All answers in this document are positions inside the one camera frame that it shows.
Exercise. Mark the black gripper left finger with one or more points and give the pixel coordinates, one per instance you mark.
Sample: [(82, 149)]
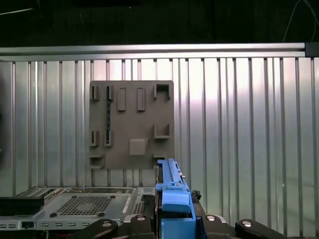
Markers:
[(134, 227)]

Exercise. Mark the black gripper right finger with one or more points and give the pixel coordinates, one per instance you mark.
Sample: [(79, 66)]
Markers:
[(214, 227)]

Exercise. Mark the hard disk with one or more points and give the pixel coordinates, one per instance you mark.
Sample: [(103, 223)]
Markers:
[(174, 199)]

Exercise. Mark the black open PC case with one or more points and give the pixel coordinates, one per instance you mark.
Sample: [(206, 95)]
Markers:
[(87, 204)]

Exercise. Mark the grey parts rack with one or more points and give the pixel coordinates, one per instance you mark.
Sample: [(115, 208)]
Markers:
[(129, 119)]

